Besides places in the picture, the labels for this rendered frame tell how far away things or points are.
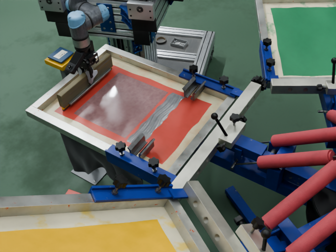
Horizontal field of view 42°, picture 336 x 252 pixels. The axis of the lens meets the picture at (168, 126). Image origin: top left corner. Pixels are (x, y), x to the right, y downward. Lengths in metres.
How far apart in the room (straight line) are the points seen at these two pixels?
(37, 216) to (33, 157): 2.04
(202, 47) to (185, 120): 1.69
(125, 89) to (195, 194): 0.85
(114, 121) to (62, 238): 0.88
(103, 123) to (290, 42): 1.08
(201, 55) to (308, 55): 1.32
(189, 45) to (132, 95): 1.61
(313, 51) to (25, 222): 1.69
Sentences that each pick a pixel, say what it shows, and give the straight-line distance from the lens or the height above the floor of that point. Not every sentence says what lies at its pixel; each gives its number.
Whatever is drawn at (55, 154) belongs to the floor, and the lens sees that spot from 3.21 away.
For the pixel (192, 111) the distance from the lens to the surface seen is 1.97.
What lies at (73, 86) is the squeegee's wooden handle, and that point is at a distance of 2.04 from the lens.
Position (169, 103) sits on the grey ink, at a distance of 2.01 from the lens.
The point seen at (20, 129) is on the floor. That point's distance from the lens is 3.48.
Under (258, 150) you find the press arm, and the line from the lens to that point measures 1.72.
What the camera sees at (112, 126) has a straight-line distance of 1.95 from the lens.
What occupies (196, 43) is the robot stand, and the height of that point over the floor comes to 0.21.
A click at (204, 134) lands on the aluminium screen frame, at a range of 1.83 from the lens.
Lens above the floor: 2.34
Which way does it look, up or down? 46 degrees down
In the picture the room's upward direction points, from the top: 5 degrees counter-clockwise
